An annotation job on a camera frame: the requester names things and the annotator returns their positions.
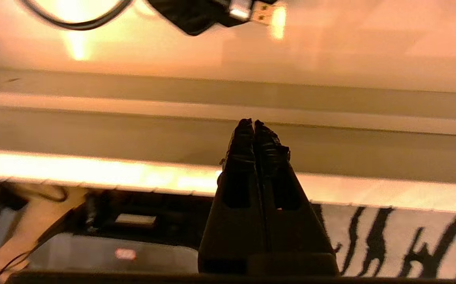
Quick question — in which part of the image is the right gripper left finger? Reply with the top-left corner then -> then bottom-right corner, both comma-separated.
198,118 -> 269,276

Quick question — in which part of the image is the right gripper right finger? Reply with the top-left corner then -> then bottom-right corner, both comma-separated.
254,120 -> 340,277

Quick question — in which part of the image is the short black USB cable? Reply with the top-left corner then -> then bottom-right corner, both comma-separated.
18,0 -> 280,32

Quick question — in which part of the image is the white fabric with black print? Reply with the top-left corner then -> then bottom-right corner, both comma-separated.
311,202 -> 456,279

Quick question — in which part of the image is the grey housing with red light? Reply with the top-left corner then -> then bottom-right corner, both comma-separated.
27,232 -> 202,273

